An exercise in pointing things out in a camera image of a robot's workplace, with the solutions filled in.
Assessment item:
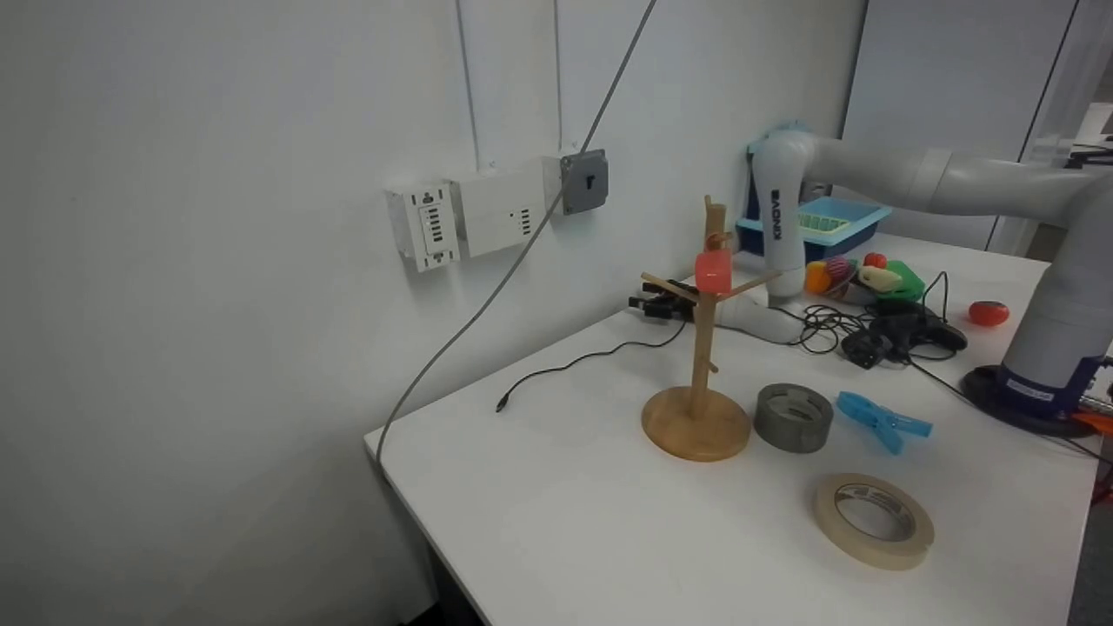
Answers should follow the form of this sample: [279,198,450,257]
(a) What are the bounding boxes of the white masking tape roll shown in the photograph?
[809,469,938,575]

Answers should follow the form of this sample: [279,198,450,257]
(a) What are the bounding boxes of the wooden peg stand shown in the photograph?
[641,194,780,467]

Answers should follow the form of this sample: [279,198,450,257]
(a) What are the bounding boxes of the black connector device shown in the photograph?
[627,274,700,324]

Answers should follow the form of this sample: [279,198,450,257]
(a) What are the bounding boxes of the orange toy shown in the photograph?
[803,257,843,301]

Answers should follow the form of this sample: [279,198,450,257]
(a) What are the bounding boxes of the blue plastic tray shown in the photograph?
[733,193,893,266]

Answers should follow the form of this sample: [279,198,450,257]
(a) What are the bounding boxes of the blue plastic clip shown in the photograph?
[831,389,936,455]

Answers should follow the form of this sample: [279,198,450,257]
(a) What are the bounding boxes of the green yellow toy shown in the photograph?
[857,257,932,307]

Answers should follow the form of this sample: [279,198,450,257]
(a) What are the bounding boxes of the small red lid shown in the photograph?
[967,301,1012,331]

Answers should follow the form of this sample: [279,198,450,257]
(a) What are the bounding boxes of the thin black cable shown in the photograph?
[495,316,692,417]

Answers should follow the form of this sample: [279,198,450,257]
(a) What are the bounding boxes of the grey hanging cable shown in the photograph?
[371,0,660,467]

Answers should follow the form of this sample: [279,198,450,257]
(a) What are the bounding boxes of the white plain wall box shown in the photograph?
[450,163,562,260]

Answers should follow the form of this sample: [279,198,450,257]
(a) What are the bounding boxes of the grey wall switch box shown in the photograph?
[558,147,617,216]

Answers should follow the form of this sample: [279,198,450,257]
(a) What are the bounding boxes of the white vented wall box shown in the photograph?
[384,178,466,278]

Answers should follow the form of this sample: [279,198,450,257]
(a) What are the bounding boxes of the white wall conduit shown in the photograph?
[457,0,488,178]
[548,0,567,163]

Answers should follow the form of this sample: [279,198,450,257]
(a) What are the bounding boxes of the grey duct tape roll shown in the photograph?
[752,380,838,455]

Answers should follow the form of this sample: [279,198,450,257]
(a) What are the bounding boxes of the black cable tangle with adapter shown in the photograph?
[795,273,972,376]

